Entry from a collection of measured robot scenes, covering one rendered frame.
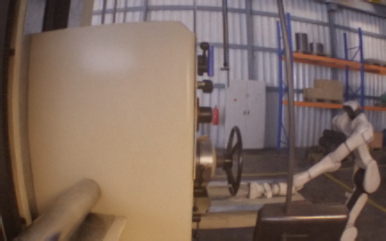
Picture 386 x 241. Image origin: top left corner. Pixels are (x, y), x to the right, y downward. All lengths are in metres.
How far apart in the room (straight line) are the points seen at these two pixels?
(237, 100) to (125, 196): 7.50
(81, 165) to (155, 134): 0.30
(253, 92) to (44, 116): 7.72
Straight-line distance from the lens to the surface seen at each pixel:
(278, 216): 0.91
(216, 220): 2.27
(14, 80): 1.05
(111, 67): 0.97
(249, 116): 8.47
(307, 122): 9.79
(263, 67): 9.22
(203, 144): 1.44
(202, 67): 1.05
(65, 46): 1.05
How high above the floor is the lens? 1.65
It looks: 6 degrees down
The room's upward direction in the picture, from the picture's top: 1 degrees clockwise
